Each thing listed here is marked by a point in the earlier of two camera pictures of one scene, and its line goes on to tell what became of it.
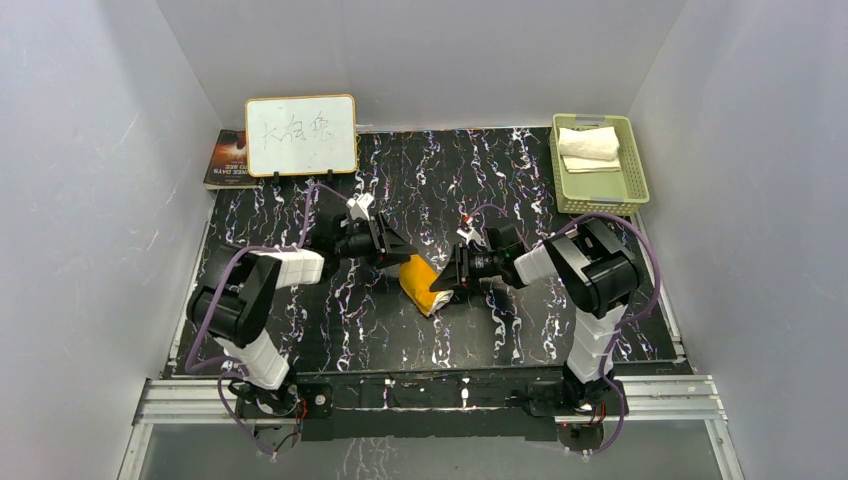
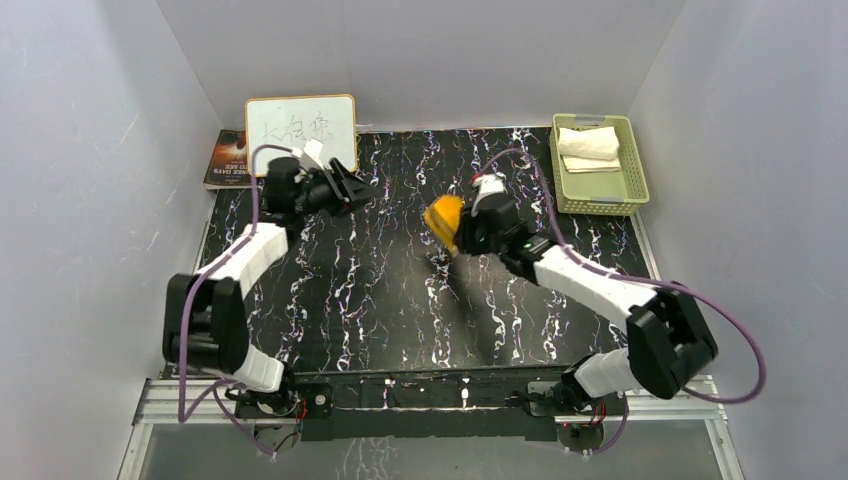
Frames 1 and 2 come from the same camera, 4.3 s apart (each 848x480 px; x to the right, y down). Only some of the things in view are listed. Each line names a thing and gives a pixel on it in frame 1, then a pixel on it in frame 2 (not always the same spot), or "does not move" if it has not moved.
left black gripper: x=386 y=246 -> x=357 y=192
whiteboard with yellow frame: x=300 y=134 does not move
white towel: x=591 y=150 does not move
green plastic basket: x=614 y=193 does not move
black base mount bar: x=435 y=405 does not move
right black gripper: x=457 y=272 -> x=465 y=236
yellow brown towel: x=416 y=277 -> x=442 y=219
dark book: x=227 y=167 does not move
